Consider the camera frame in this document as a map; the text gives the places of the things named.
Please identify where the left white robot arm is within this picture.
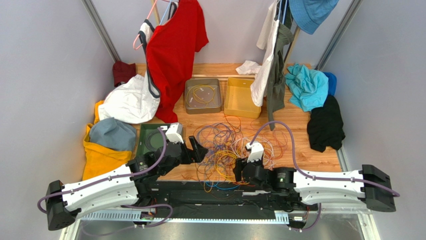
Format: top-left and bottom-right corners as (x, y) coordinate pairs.
(37, 136), (208, 231)

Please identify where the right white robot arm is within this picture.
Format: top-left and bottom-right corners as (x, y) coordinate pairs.
(232, 158), (397, 213)

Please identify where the green plastic tray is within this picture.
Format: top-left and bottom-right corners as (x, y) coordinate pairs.
(135, 123), (170, 161)

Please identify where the grey metal tray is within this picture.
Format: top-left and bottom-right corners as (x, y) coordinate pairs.
(184, 78), (223, 115)

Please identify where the yellow plastic tray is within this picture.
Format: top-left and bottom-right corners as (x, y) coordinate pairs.
(223, 77), (261, 119)

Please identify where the white cloth pile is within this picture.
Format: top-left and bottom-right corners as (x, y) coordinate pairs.
(97, 72), (161, 124)

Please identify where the grey blue cloth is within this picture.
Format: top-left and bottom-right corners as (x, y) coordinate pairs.
(89, 117), (137, 152)

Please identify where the yellow cloth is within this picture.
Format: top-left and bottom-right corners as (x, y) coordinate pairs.
(82, 100), (133, 181)

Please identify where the black cloth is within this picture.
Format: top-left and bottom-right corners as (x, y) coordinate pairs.
(307, 95), (346, 153)

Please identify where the olive hanging garment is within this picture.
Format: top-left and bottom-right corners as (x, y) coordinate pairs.
(266, 22), (294, 122)

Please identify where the white crumpled cloth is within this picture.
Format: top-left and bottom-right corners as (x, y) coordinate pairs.
(235, 60), (262, 75)

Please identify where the dark red cloth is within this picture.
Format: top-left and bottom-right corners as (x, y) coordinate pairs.
(112, 61), (137, 87)

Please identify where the turquoise cloth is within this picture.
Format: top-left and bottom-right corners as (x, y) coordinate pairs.
(285, 63), (329, 112)

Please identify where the red t-shirt on hanger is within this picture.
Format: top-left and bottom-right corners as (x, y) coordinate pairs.
(146, 0), (209, 123)

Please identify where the pink clothes hanger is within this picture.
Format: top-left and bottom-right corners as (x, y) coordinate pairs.
(132, 0), (159, 51)

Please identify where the dark blue cloth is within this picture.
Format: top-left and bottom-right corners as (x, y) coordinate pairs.
(323, 72), (337, 96)

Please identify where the white hanging shirt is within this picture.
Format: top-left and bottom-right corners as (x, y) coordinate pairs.
(250, 0), (279, 107)

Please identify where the white grey trimmed tank top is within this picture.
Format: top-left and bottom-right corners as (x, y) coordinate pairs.
(138, 18), (162, 100)

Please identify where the blue hanging hat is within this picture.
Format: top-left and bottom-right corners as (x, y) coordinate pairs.
(288, 0), (339, 35)

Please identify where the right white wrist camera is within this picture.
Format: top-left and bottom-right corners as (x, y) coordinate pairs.
(245, 141), (264, 163)

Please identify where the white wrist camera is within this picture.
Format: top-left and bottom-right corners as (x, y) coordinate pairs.
(160, 122), (184, 144)
(245, 141), (264, 163)

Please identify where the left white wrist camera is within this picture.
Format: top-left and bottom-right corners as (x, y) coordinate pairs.
(160, 122), (184, 144)

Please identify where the tangled coloured cable pile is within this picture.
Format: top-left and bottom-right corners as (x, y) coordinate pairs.
(190, 113), (290, 200)

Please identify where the grey coiled cable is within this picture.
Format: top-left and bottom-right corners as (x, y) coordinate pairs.
(145, 129), (167, 153)

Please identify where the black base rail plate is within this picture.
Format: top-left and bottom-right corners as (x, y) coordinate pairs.
(134, 181), (319, 220)

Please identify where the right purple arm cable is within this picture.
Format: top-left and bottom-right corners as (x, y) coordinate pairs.
(248, 120), (401, 233)

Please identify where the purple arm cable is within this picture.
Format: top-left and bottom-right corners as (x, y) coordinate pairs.
(36, 127), (175, 237)
(248, 120), (401, 233)

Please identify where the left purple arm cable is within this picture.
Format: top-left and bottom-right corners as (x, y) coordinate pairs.
(36, 127), (175, 237)

